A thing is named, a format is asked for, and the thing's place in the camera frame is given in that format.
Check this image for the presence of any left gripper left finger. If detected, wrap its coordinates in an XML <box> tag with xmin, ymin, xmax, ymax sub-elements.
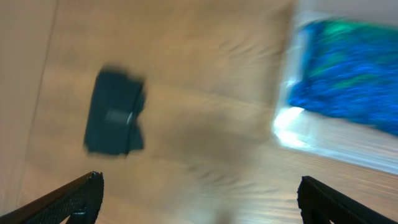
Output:
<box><xmin>1</xmin><ymin>171</ymin><xmax>104</xmax><ymax>224</ymax></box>

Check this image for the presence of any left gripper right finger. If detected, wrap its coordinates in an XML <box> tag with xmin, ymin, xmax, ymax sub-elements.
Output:
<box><xmin>297</xmin><ymin>176</ymin><xmax>397</xmax><ymax>224</ymax></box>

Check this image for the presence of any blue green sequin cloth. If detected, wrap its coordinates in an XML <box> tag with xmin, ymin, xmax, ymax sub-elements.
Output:
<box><xmin>287</xmin><ymin>19</ymin><xmax>397</xmax><ymax>135</ymax></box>

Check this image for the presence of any far left black folded cloth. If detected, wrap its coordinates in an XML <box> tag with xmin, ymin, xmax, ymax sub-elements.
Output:
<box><xmin>84</xmin><ymin>67</ymin><xmax>146</xmax><ymax>156</ymax></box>

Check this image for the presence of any clear plastic storage bin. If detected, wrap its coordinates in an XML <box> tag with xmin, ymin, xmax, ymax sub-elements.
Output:
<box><xmin>272</xmin><ymin>9</ymin><xmax>397</xmax><ymax>174</ymax></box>

